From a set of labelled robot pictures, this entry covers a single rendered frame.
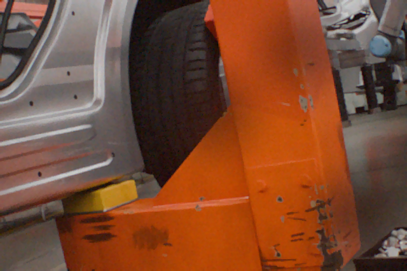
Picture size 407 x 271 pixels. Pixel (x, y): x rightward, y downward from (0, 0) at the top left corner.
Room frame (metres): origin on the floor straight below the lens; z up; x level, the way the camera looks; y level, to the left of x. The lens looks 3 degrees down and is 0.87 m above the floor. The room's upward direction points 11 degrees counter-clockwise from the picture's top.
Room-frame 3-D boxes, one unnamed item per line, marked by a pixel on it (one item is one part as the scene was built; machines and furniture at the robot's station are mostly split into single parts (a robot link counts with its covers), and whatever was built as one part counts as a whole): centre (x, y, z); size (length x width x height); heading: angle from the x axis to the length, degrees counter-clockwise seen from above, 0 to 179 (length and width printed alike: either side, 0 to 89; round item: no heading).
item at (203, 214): (1.37, 0.12, 0.69); 0.52 x 0.17 x 0.35; 59
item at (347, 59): (1.86, -0.50, 0.93); 0.09 x 0.05 x 0.05; 59
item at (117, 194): (1.46, 0.27, 0.71); 0.14 x 0.14 x 0.05; 59
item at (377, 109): (1.84, -0.53, 0.83); 0.04 x 0.04 x 0.16
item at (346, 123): (1.55, -0.35, 0.83); 0.04 x 0.04 x 0.16
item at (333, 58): (1.56, -0.33, 0.93); 0.09 x 0.05 x 0.05; 59
